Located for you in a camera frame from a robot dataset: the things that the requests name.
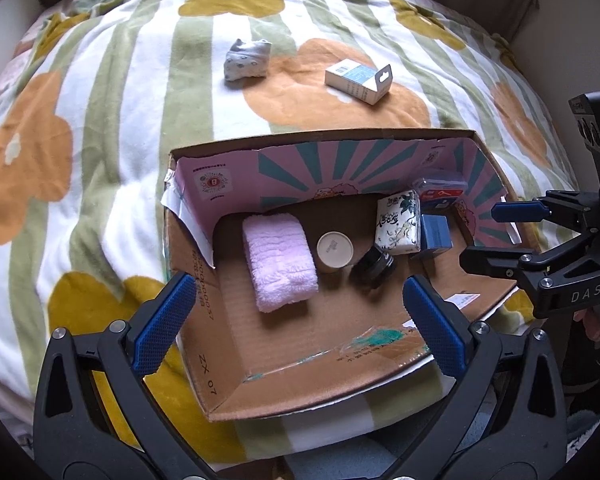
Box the small blue box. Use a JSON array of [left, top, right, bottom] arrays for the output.
[[411, 214, 453, 260]]

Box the floral tissue pack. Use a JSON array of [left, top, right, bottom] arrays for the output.
[[375, 190, 420, 256]]

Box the small black cube box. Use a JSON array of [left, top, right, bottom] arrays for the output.
[[351, 245, 396, 287]]

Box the white blue carton box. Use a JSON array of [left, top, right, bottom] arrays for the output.
[[325, 58, 393, 105]]

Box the red blue plastic case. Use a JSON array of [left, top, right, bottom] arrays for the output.
[[412, 171, 468, 210]]

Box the pink folded towel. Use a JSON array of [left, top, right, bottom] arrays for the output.
[[242, 214, 318, 313]]

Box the folded white patterned sock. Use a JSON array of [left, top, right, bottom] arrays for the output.
[[224, 39, 272, 82]]

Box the cream round jar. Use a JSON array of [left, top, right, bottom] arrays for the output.
[[315, 231, 354, 273]]

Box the open cardboard box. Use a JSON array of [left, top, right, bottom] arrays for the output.
[[162, 128, 514, 422]]

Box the floral striped blanket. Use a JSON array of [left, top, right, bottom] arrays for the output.
[[0, 0, 576, 467]]

